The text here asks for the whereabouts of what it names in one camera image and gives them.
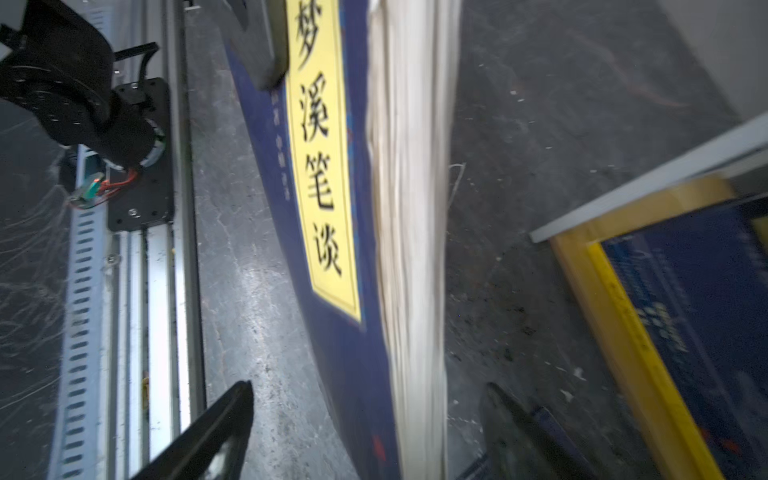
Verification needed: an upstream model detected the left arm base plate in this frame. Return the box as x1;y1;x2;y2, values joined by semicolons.
107;77;175;232

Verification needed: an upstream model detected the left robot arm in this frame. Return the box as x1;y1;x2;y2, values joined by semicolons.
1;1;288;170

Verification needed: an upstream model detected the navy book Mengxi label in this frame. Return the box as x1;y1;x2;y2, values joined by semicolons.
225;1;462;479

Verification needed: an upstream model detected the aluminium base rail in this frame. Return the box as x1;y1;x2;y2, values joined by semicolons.
48;1;206;479

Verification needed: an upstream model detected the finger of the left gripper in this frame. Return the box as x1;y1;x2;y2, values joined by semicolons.
203;0;288;90

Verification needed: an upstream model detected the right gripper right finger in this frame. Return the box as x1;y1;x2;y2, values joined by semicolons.
480;382;596;479

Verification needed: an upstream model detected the navy book yellow label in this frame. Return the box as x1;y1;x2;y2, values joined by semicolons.
599;197;768;480

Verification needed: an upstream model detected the yellow book on shelf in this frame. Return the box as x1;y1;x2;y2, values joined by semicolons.
584;212;768;480

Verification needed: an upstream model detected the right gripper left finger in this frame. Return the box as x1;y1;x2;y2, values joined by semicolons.
134;381;254;479

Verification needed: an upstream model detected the white wooden two-tier shelf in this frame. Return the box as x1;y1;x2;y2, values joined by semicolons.
529;110;768;480

